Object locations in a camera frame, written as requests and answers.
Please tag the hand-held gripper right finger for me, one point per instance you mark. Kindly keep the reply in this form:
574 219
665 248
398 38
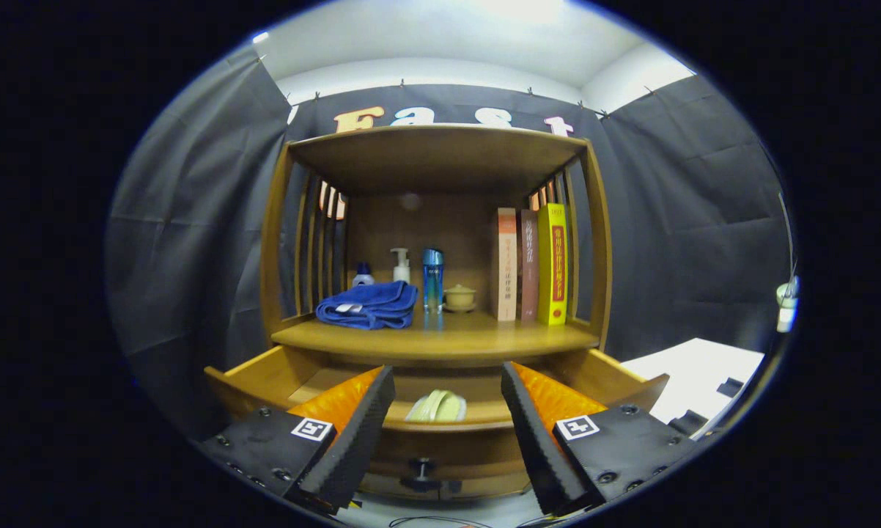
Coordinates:
537 440

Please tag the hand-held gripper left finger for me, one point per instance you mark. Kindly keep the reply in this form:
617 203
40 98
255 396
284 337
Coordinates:
360 440

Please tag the wooden drawer with black knob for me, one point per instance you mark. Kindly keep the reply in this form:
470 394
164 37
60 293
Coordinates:
440 451

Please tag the yellow-green scrub brush white pad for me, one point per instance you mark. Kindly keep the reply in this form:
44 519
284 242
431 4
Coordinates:
440 407

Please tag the wooden countertop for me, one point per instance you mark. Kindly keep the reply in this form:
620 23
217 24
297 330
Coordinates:
470 334

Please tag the wooden cabinet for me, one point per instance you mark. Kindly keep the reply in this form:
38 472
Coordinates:
426 154

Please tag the blue folded towel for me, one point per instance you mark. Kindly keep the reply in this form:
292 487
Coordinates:
374 301

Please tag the small bottle with blue cap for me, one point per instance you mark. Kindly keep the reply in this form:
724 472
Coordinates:
363 278

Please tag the yellow lidded ceramic cup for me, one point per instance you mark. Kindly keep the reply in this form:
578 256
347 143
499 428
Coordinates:
459 297

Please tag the brown book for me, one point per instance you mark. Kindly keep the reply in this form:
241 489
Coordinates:
528 271

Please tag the white table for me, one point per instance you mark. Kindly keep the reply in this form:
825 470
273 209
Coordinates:
690 367

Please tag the tall blue glass bottle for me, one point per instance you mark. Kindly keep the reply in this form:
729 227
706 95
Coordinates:
432 282

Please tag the white pump bottle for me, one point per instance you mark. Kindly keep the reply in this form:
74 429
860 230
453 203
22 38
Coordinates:
402 271

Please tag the yellow book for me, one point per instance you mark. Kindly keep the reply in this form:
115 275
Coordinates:
553 264

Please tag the orange and cream book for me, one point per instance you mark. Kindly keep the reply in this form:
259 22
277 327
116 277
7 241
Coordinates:
507 264

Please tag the small black object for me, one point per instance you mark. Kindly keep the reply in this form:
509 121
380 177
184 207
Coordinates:
730 387

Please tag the black backdrop cloth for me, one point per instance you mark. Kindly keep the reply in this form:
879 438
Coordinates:
668 220

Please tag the white device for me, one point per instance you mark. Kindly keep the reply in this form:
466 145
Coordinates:
785 319

